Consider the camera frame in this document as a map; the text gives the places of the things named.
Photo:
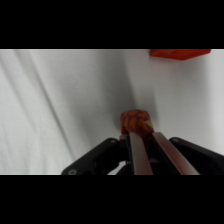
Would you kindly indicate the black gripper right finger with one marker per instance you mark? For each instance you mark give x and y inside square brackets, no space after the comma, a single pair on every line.
[176,156]

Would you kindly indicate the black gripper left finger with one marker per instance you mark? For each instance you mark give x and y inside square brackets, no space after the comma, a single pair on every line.
[140,156]

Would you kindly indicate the red patterned ball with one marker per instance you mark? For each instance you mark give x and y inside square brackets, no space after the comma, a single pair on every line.
[135,121]

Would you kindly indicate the white tablecloth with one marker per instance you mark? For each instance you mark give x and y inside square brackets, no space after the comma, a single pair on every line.
[50,110]

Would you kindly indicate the orange cube block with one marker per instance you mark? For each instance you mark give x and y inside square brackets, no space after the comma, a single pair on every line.
[180,53]

